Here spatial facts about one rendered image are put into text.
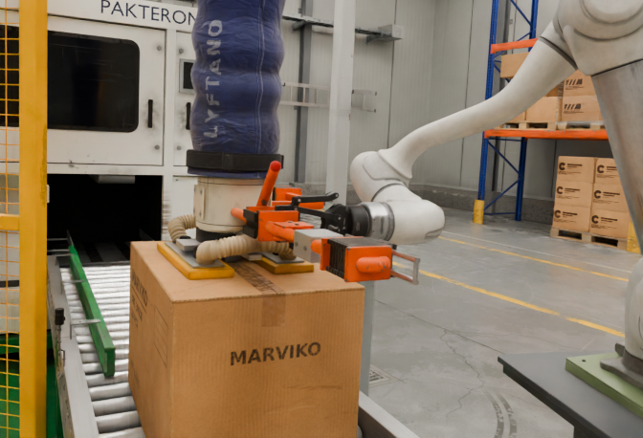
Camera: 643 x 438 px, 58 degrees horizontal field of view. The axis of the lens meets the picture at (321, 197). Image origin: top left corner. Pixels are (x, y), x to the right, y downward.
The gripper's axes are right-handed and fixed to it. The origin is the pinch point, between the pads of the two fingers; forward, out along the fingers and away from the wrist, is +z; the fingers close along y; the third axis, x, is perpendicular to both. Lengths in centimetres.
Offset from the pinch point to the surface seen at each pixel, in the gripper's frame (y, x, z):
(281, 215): -2.1, -3.2, -0.3
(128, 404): 54, 44, 20
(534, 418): 107, 77, -170
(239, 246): 5.7, 6.5, 4.7
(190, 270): 11.1, 10.2, 13.8
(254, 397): 33.5, -5.0, 4.2
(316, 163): 25, 917, -468
